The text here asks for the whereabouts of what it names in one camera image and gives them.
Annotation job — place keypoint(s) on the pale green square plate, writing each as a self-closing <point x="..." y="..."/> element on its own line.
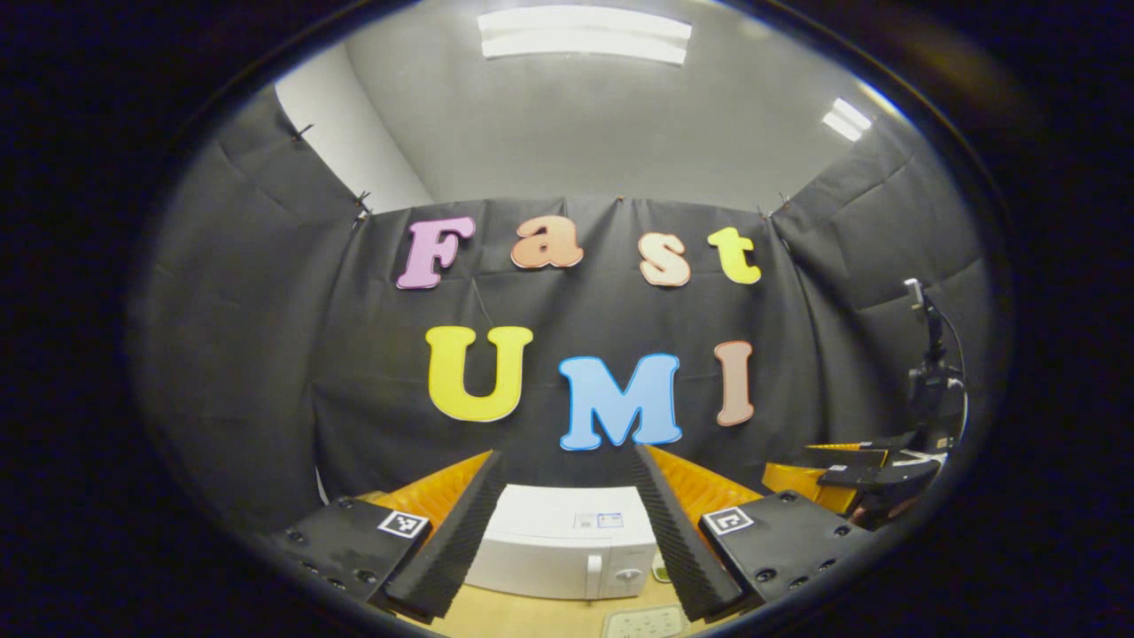
<point x="642" y="622"/>

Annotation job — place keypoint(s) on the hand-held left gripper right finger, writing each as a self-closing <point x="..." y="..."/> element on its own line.
<point x="678" y="540"/>

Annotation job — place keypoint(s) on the white divided dish with beans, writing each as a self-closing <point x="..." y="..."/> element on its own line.
<point x="661" y="569"/>

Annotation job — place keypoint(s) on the small ceiling light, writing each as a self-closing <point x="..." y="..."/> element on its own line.
<point x="846" y="120"/>

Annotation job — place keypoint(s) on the long ceiling light panel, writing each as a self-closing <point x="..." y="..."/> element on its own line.
<point x="585" y="35"/>

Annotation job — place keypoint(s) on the black backdrop cloth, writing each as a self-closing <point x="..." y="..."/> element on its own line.
<point x="266" y="354"/>

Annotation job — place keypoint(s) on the white microwave oven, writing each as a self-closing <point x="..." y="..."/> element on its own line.
<point x="567" y="549"/>

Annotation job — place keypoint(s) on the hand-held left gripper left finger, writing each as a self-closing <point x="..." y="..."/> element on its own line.
<point x="461" y="532"/>

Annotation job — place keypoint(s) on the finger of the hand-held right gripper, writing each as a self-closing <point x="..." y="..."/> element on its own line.
<point x="850" y="456"/>
<point x="797" y="483"/>

